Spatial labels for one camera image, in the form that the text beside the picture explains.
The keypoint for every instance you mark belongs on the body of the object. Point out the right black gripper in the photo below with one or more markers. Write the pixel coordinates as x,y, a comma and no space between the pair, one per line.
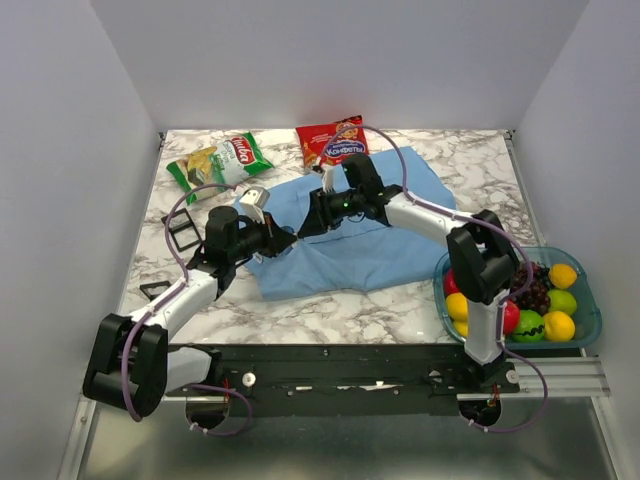
320,216

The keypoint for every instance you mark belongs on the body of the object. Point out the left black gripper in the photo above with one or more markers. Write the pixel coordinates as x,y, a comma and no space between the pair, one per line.
276,238

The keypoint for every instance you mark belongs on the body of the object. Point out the light blue shirt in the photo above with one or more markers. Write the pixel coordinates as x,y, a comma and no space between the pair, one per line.
360,255

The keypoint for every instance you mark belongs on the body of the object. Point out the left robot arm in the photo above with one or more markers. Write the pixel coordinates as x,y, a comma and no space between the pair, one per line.
175,310

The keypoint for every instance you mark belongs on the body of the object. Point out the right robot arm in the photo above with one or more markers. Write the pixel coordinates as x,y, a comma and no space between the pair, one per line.
481,254

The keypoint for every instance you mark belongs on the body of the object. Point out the red candy bag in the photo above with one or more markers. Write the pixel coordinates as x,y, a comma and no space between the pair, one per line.
331,143

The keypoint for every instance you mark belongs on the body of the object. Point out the green chips bag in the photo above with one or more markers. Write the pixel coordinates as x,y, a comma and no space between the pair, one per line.
229,161

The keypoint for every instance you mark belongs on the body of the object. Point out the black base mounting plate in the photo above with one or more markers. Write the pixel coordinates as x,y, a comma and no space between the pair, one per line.
366,380

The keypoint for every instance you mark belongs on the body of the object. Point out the red dragon fruit toy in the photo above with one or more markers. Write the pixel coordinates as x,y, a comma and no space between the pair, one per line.
449,283

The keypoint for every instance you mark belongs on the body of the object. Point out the yellow lemon upper left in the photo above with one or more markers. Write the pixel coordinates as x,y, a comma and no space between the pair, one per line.
457,307

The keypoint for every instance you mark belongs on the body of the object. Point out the yellow lemon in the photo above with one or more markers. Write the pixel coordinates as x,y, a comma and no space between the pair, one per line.
559,327
457,307
462,327
562,276

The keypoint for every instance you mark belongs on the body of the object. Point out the yellow lemon lower left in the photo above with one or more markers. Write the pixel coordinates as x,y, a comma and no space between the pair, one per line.
462,327

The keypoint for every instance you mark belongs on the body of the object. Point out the red apple toy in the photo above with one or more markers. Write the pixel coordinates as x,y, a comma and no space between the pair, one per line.
511,318

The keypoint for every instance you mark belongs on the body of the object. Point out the dark purple grape bunch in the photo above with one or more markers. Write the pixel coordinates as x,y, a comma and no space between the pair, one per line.
536,297

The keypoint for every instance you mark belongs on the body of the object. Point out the green lime lower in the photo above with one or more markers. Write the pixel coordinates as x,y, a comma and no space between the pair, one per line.
530,328

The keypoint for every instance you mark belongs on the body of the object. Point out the green lime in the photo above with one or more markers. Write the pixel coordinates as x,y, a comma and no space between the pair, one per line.
563,301
530,328

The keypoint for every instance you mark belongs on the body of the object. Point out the yellow lemon back right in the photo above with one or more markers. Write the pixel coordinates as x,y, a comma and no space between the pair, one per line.
562,276

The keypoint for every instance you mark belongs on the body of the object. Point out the green lime upper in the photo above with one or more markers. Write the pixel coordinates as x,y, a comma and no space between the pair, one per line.
563,301

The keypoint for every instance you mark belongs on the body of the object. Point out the yellow lemon front right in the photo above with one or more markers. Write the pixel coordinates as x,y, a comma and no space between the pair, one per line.
559,327

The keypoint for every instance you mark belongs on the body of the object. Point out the teal plastic fruit container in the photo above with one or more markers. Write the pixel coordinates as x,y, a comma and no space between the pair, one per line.
587,318

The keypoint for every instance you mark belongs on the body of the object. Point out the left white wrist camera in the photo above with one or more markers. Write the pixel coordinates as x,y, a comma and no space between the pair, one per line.
252,203

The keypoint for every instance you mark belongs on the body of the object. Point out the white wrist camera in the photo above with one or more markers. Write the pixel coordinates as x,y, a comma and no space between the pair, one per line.
252,203
327,175

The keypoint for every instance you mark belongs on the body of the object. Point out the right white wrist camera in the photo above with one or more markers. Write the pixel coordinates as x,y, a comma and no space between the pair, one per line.
327,175

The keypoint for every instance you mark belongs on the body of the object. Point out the black double frame stand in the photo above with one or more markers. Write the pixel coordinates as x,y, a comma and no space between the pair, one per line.
185,236

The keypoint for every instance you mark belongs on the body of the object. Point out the aluminium rail frame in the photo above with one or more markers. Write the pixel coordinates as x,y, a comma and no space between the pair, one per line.
533,437

